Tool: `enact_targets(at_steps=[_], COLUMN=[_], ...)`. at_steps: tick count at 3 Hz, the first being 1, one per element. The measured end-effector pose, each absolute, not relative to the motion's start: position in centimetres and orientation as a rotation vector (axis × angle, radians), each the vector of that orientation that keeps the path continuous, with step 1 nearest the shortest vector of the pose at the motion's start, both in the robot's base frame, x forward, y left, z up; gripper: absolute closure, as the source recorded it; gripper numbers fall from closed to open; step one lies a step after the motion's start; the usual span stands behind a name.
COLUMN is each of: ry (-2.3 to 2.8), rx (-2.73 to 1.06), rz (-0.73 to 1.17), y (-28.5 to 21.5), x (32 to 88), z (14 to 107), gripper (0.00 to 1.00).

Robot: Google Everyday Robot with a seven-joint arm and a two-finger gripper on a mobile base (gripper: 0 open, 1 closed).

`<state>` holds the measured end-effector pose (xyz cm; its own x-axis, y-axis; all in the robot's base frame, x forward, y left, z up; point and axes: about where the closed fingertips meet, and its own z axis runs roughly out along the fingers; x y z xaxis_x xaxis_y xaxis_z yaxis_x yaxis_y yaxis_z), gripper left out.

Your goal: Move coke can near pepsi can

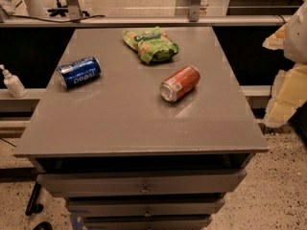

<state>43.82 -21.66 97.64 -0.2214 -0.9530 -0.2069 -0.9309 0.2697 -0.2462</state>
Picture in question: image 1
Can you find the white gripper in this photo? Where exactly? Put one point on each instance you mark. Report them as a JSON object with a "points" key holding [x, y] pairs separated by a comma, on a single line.
{"points": [[296, 38]]}

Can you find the red coke can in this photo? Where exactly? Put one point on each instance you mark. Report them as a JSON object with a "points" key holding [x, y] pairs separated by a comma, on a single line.
{"points": [[180, 83]]}

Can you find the blue pepsi can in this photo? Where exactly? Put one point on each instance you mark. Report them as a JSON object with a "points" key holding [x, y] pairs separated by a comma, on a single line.
{"points": [[79, 71]]}

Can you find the top grey drawer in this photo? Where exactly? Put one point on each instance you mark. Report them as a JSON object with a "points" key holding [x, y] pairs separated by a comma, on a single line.
{"points": [[141, 183]]}

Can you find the grey drawer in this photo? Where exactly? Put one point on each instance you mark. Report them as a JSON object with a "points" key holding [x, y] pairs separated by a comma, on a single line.
{"points": [[141, 183], [195, 222], [145, 207]]}

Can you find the green chip bag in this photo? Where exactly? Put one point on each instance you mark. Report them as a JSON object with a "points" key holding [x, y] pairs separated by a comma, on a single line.
{"points": [[152, 45]]}

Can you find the grey drawer cabinet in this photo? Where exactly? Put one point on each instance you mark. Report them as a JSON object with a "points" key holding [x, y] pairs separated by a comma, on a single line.
{"points": [[119, 123]]}

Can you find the bottom grey drawer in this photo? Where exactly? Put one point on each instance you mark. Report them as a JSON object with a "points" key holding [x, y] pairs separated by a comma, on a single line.
{"points": [[195, 222]]}

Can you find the middle grey drawer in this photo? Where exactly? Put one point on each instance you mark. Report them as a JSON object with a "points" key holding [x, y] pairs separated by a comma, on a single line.
{"points": [[145, 207]]}

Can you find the white pump bottle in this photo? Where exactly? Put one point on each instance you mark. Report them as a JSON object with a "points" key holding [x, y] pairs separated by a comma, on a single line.
{"points": [[13, 83]]}

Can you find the grey metal post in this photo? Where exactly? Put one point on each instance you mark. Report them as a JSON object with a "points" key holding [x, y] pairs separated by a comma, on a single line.
{"points": [[194, 10], [74, 9]]}

